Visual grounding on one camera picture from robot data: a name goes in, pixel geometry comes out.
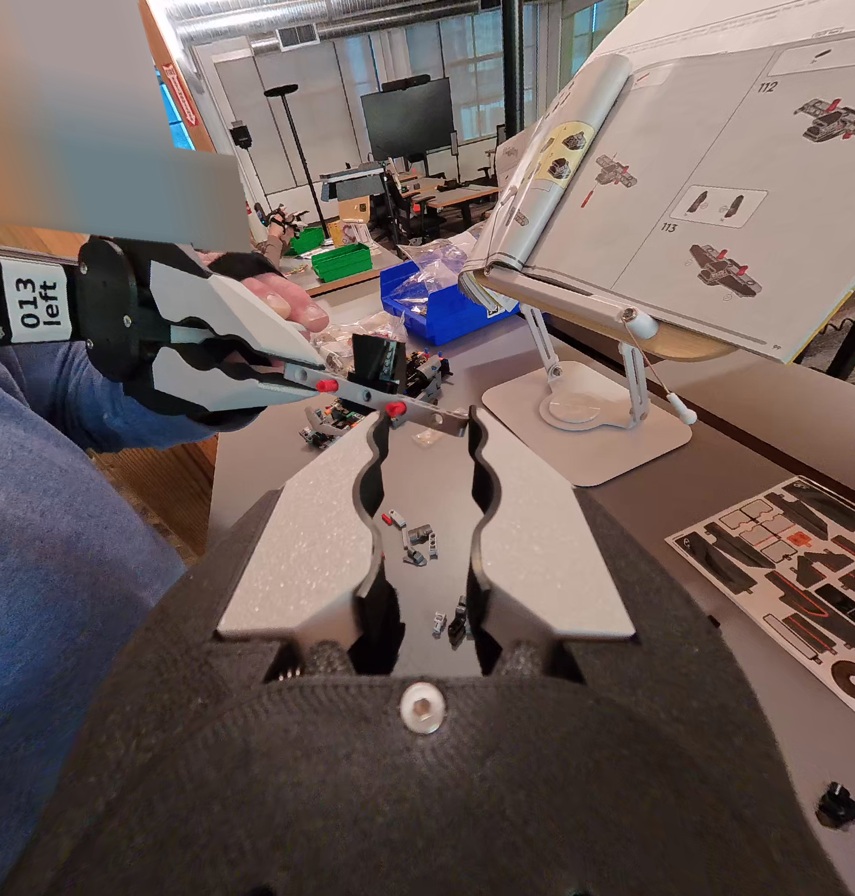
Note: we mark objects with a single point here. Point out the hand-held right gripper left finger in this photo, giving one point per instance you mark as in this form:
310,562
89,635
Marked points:
302,553

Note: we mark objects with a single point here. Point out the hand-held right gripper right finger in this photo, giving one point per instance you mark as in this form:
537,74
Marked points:
554,553

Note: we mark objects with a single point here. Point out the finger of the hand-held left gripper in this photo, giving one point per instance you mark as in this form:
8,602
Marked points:
211,301
204,381

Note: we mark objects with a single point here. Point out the short red lego pin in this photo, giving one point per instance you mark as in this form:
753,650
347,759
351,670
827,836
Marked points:
395,409

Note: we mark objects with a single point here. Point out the small grey black brick assembly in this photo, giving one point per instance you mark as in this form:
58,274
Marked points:
379,364

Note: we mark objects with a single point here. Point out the long light grey lego beam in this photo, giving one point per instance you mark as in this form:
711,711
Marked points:
435,417

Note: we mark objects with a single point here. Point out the cluster of grey lego connectors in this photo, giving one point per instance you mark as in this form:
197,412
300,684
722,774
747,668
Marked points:
416,539

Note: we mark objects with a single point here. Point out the cluster of dark lego connectors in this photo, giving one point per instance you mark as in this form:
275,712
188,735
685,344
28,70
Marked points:
453,620

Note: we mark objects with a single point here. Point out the partly built lego model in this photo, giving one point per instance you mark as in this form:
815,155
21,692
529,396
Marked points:
337,413

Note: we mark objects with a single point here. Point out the lego sticker sheet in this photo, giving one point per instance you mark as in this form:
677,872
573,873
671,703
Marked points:
792,574

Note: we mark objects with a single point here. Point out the small black lego piece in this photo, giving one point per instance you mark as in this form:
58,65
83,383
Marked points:
839,807

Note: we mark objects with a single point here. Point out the lego instruction booklet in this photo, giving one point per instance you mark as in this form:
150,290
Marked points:
708,154

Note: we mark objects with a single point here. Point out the person's left hand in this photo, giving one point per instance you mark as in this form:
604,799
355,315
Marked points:
295,301

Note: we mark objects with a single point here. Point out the red pin with grey connector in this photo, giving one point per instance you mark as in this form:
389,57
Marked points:
393,520

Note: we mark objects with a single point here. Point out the green storage bin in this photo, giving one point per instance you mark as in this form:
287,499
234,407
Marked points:
341,262

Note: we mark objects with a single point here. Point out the white device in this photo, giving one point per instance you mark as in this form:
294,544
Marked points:
582,378

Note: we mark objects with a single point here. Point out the black floor lamp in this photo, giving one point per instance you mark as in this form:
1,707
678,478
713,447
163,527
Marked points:
295,140

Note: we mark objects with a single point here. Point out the blue storage bin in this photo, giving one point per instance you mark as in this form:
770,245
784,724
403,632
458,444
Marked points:
449,315

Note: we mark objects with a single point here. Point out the person's blue clothing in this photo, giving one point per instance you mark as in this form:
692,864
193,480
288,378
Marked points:
50,630

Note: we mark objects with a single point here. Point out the black monitor screen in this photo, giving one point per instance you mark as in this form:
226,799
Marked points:
407,119

